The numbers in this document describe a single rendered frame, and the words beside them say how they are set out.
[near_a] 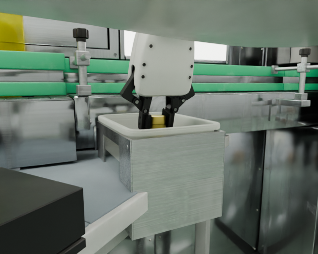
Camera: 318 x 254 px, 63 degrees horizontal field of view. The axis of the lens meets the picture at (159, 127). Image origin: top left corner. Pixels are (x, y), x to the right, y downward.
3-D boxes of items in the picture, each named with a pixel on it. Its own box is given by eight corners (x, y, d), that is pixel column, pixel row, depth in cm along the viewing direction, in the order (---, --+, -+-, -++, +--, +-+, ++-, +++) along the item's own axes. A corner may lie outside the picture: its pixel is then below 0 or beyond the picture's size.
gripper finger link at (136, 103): (146, 93, 44) (142, 129, 47) (128, 93, 43) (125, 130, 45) (153, 99, 42) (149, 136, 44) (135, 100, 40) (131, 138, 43)
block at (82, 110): (85, 123, 60) (84, 93, 59) (94, 130, 52) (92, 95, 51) (69, 124, 59) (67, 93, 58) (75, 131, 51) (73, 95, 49)
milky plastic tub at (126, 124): (166, 145, 65) (166, 111, 63) (225, 173, 45) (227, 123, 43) (96, 153, 57) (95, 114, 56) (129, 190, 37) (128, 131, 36)
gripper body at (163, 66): (184, 23, 44) (175, 87, 49) (127, 17, 40) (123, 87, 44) (209, 27, 38) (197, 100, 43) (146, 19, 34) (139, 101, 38)
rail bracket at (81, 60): (82, 93, 61) (80, 38, 59) (98, 96, 46) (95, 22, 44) (69, 93, 60) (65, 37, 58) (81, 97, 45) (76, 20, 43)
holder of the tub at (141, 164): (156, 143, 69) (156, 114, 68) (223, 175, 45) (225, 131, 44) (92, 149, 62) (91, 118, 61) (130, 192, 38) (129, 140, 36)
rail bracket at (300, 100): (274, 119, 90) (279, 53, 86) (322, 126, 75) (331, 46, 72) (264, 120, 88) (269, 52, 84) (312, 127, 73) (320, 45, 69)
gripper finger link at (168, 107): (179, 92, 47) (174, 126, 50) (163, 93, 46) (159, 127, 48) (188, 98, 44) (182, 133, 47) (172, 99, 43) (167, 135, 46)
